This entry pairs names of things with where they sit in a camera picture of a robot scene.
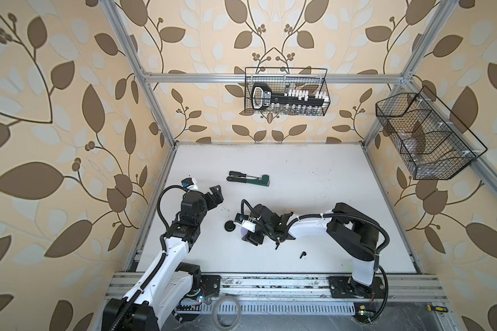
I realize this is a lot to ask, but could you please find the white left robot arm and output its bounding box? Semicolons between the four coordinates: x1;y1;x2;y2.
101;178;224;330

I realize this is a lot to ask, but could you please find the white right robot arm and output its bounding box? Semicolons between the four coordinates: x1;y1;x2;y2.
234;200;390;287

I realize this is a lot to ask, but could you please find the grey tape roll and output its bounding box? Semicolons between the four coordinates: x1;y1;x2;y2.
211;296;242;331

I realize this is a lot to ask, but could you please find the small yellow black screwdriver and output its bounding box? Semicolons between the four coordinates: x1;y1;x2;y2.
427;305;449;313

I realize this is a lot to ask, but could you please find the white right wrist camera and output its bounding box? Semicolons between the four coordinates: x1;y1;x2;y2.
234;219;258;233

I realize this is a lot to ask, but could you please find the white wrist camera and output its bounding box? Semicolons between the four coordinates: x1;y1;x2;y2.
181;177;199;192
234;219;258;233

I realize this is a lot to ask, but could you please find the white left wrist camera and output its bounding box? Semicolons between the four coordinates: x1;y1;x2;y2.
181;177;199;192

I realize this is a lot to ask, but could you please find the green black-handled hand tool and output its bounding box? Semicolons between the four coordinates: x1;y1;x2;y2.
226;175;270;187

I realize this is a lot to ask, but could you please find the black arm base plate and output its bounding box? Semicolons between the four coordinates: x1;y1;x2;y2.
187;274;222;299

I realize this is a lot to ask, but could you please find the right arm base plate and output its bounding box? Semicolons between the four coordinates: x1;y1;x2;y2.
327;276;387;300

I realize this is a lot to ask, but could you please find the socket set rail in basket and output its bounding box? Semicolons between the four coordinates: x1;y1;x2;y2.
249;83;330;112

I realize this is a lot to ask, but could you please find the black wire basket back wall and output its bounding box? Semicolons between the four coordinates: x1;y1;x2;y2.
244;66;331;117

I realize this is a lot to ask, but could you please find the black wire basket wall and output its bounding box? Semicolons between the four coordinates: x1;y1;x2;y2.
376;86;488;180
244;66;331;117

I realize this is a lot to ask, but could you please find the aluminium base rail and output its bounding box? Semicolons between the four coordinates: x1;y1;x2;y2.
105;272;448;303

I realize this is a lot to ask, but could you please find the black wire basket right wall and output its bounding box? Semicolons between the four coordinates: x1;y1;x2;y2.
376;86;488;180

